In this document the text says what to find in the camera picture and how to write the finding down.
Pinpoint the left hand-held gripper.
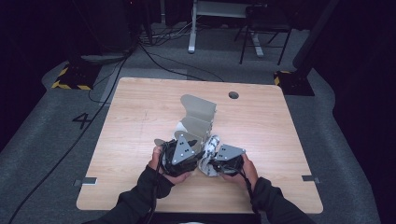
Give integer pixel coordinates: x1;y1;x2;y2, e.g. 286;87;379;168
161;133;207;177

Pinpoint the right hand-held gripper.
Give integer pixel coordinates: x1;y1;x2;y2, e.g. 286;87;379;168
208;143;247;175

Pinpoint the grey metal file rack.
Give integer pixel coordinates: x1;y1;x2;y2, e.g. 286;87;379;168
154;93;218;157

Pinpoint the person's left hand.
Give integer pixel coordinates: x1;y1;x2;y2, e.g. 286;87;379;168
148;145;192;185

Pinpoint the person's right hand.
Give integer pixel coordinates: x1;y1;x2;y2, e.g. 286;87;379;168
222;153;260;191

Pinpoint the black yellow striped stand base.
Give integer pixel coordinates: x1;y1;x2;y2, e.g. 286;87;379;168
274;70;316;97
50;63;102;91

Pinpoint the black chair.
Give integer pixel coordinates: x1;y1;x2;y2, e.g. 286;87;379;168
233;3;293;66

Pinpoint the black slanted stand pole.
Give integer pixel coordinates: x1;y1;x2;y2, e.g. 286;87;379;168
292;0;340;73

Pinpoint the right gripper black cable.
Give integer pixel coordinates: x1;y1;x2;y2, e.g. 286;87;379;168
218;164;261;216

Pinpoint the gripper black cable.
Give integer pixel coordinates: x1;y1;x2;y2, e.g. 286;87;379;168
218;164;261;216
146;148;166;224

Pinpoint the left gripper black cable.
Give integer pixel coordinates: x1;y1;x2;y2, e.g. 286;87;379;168
146;148;166;224

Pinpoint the long black floor cable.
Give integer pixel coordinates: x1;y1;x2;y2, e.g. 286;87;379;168
7;43;139;224

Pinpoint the white desk frame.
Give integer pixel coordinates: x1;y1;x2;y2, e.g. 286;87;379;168
187;0;265;58

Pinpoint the bundle of floor cables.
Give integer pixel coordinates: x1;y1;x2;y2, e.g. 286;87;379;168
138;21;194;45

